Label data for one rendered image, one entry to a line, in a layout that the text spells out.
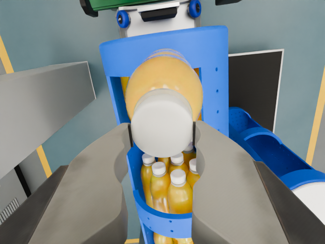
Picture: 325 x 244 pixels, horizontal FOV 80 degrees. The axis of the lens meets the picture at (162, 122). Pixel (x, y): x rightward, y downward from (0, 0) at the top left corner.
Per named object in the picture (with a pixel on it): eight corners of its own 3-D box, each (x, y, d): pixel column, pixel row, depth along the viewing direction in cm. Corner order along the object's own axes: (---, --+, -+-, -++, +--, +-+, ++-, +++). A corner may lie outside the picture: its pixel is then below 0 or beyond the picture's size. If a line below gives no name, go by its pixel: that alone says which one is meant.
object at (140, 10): (142, 23, 58) (138, 19, 47) (141, 15, 57) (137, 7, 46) (176, 19, 58) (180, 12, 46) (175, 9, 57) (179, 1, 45)
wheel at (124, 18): (124, 26, 53) (131, 26, 54) (121, 8, 52) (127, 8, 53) (117, 29, 57) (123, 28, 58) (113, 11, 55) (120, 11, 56)
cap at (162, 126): (199, 128, 14) (203, 141, 12) (152, 149, 15) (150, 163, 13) (175, 80, 13) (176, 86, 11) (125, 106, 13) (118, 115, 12)
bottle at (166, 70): (196, 82, 31) (228, 138, 14) (156, 101, 33) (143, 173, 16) (176, 38, 29) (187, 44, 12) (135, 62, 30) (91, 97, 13)
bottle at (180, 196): (196, 221, 61) (191, 170, 54) (198, 242, 54) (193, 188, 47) (173, 221, 61) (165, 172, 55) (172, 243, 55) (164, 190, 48)
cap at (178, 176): (185, 175, 53) (184, 169, 52) (186, 185, 49) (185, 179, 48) (171, 176, 53) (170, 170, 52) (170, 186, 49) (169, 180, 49)
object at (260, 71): (207, 205, 205) (211, 217, 191) (204, 55, 150) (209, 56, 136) (257, 201, 204) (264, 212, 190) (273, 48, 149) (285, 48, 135)
